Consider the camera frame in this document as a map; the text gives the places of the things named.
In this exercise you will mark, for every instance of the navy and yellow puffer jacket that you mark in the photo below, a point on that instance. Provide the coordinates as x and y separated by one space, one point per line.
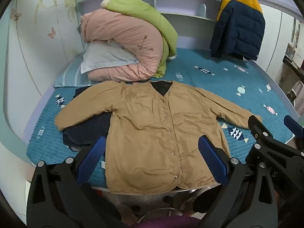
237 28

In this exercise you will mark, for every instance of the person's purple clothing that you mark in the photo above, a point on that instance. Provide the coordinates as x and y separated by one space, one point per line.
166 223

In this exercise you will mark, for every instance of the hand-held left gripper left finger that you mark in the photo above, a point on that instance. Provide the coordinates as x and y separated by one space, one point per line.
91 159

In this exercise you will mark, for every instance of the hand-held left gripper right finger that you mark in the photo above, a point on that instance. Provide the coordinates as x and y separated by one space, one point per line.
213 161

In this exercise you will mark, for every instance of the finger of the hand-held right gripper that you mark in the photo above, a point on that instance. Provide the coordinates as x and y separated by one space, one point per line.
294 128
257 127

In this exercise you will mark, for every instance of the green quilt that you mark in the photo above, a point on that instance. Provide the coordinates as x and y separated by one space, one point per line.
142 11

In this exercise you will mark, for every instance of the white wardrobe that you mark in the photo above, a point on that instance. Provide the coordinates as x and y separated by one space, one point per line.
275 40

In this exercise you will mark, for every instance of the blue striped pillow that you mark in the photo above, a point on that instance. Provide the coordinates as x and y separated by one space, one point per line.
68 76

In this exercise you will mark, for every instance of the tan padded jacket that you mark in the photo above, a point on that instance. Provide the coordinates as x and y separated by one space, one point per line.
147 128

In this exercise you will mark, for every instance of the pink quilt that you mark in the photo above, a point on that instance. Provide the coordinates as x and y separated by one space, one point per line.
118 33

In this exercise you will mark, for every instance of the teal quilted bed mat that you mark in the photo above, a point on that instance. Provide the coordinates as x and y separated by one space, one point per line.
213 95

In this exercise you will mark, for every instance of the white pillow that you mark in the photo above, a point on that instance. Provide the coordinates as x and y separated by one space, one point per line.
104 54

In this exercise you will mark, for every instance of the dark navy folded garment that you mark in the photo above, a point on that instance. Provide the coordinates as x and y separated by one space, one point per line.
87 128

